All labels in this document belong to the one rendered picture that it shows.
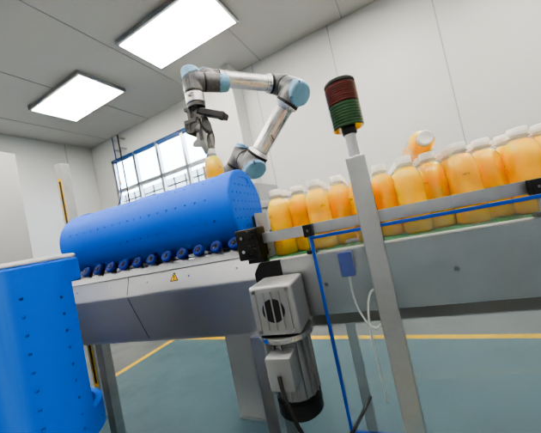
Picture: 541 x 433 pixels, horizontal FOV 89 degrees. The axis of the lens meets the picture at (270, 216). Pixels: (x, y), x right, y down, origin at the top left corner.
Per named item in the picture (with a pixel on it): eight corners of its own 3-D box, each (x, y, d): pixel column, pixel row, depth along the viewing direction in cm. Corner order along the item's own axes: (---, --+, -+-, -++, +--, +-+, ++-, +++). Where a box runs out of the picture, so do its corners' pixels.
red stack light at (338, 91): (330, 115, 61) (326, 98, 61) (360, 106, 59) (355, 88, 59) (325, 105, 55) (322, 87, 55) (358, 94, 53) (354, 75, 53)
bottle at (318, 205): (312, 248, 85) (299, 190, 86) (332, 243, 86) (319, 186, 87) (320, 249, 78) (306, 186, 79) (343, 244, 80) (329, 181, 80)
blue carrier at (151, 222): (119, 266, 147) (110, 215, 148) (268, 238, 117) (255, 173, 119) (63, 279, 120) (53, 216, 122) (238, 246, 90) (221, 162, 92)
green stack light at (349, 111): (335, 137, 61) (330, 115, 61) (364, 128, 59) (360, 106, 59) (331, 129, 55) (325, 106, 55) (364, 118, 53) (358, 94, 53)
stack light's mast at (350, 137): (341, 163, 61) (325, 94, 61) (370, 155, 58) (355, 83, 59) (337, 158, 55) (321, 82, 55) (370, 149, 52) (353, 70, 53)
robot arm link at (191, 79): (202, 63, 110) (179, 62, 106) (207, 89, 109) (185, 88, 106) (198, 75, 117) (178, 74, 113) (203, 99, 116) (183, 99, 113)
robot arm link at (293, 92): (249, 173, 157) (300, 82, 140) (259, 185, 146) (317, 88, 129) (231, 165, 149) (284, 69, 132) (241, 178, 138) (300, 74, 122)
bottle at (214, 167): (209, 202, 108) (198, 156, 109) (221, 200, 114) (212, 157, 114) (221, 198, 104) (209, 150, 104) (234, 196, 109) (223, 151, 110)
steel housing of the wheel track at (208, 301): (-2, 338, 188) (-10, 289, 189) (300, 311, 114) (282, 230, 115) (-64, 360, 161) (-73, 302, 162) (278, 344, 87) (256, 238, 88)
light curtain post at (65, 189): (107, 410, 185) (63, 166, 191) (113, 411, 183) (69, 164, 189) (99, 417, 179) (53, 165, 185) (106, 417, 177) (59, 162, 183)
